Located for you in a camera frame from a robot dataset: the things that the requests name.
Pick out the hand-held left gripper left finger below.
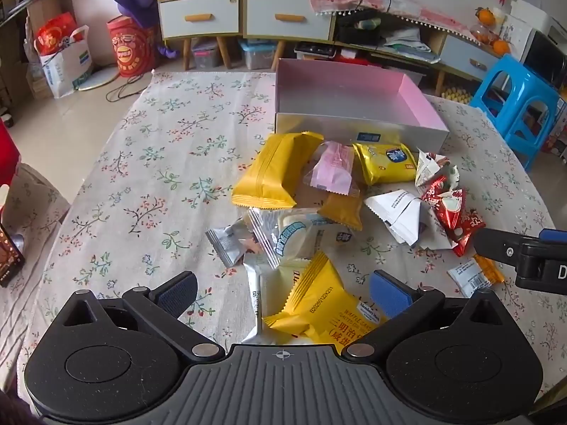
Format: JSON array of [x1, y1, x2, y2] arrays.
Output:
[[57, 271, 226, 364]]

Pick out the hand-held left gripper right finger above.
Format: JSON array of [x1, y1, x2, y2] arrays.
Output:
[[342, 269, 511, 364]]

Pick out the small orange packet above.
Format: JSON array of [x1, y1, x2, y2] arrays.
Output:
[[473, 254, 506, 285]]

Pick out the small white barcode packet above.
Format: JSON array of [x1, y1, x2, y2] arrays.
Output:
[[447, 259, 488, 297]]

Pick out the yellow packet printed text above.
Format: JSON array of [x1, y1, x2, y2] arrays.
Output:
[[262, 251, 386, 346]]

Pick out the small grey packet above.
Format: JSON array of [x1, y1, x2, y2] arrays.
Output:
[[206, 226, 249, 268]]

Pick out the small plain yellow packet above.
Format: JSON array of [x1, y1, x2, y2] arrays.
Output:
[[318, 191, 365, 232]]

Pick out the silver blue-print snack packet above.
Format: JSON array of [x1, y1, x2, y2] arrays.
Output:
[[248, 207, 355, 271]]

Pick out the yellow packet blue label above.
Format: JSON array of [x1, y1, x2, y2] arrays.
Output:
[[353, 142, 419, 185]]

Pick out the pink snack packet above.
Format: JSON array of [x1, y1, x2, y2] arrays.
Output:
[[304, 141, 360, 196]]

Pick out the large plain yellow packet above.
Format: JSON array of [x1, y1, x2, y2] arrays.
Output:
[[231, 132, 324, 210]]

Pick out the pink cardboard box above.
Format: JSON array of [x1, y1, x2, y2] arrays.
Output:
[[275, 57, 450, 155]]

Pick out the colourful carton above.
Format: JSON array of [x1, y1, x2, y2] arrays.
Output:
[[540, 97, 567, 160]]

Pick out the yellow egg tray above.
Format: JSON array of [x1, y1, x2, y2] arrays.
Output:
[[443, 86, 477, 104]]

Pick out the blue plastic stool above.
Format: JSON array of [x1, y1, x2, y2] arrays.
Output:
[[468, 53, 560, 172]]

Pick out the brown patterned box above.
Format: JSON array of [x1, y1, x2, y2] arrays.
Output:
[[0, 221, 25, 286]]

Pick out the black microwave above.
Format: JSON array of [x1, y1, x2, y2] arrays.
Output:
[[520, 18, 567, 91]]

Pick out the small white drawer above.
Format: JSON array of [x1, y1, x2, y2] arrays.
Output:
[[440, 35, 499, 81]]

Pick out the long wooden console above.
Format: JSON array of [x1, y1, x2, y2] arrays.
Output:
[[332, 9, 501, 98]]

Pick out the glass jar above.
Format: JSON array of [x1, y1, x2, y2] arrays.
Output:
[[470, 22, 492, 45]]

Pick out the red object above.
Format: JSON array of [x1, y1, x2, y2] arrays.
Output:
[[0, 119, 21, 187]]

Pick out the pile of white papers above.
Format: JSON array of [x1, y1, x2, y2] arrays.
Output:
[[383, 27, 444, 63]]

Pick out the round white floor base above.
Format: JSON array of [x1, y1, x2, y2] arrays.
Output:
[[77, 64, 122, 91]]

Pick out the white appliance box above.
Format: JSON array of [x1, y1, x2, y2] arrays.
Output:
[[509, 0, 554, 23]]

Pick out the red box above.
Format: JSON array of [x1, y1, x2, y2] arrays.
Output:
[[334, 53, 373, 67]]

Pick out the clear storage bin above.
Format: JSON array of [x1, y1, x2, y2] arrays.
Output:
[[191, 38, 220, 69]]

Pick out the white shopping bag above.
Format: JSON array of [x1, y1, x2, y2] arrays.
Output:
[[39, 24, 94, 99]]

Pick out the red round drum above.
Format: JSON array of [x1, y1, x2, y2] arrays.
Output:
[[106, 15, 158, 78]]

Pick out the black bag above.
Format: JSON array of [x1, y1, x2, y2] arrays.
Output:
[[334, 15, 384, 47]]

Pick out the clear bin blue lid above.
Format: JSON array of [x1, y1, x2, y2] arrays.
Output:
[[239, 39, 280, 70]]

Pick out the black flat case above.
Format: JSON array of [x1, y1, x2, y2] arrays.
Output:
[[294, 42, 337, 60]]

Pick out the white drawer with lock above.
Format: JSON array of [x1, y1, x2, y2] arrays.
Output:
[[158, 0, 242, 36]]

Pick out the red gift bag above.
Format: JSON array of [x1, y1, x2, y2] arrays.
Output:
[[34, 12, 85, 56]]

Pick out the wide white drawer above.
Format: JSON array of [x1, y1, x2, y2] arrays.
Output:
[[245, 0, 333, 40]]

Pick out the dark side shelf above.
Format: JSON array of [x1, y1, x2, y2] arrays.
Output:
[[0, 0, 74, 102]]

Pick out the black floor cable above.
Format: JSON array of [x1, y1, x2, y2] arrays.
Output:
[[105, 71, 153, 102]]

